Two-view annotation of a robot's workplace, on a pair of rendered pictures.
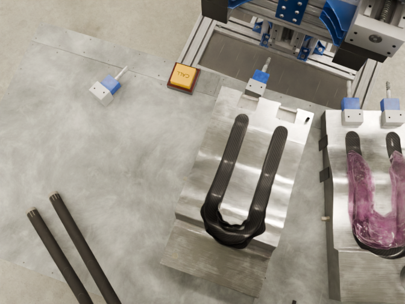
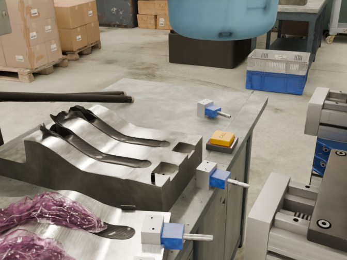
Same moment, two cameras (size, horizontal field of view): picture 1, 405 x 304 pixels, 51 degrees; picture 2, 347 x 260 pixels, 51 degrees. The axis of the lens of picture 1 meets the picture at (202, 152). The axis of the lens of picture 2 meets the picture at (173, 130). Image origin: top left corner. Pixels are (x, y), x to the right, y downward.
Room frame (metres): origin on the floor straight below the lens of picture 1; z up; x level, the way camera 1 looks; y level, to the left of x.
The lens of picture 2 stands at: (0.40, -0.95, 1.33)
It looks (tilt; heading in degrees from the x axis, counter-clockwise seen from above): 26 degrees down; 89
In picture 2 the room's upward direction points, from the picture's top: 1 degrees counter-clockwise
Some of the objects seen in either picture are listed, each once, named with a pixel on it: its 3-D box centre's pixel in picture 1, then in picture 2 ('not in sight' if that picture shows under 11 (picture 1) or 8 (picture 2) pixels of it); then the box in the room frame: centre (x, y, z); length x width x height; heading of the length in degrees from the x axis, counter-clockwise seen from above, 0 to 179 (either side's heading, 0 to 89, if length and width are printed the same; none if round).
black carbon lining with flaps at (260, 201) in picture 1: (246, 178); (99, 134); (0.22, -0.10, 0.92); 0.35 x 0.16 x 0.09; 155
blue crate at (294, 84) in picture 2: not in sight; (276, 77); (1.60, 2.86, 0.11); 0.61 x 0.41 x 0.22; 154
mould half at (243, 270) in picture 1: (238, 186); (98, 148); (0.21, -0.09, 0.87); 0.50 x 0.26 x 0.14; 155
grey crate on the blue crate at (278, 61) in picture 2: not in sight; (278, 61); (1.60, 2.86, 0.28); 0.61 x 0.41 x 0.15; 154
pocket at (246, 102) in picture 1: (248, 104); (183, 153); (0.43, -0.14, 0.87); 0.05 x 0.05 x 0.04; 65
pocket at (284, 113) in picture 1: (285, 115); (165, 175); (0.39, -0.24, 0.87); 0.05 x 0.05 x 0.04; 65
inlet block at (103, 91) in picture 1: (113, 82); (215, 111); (0.56, 0.24, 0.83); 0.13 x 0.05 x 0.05; 133
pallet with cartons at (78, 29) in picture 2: not in sight; (51, 28); (-1.34, 4.79, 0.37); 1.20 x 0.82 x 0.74; 162
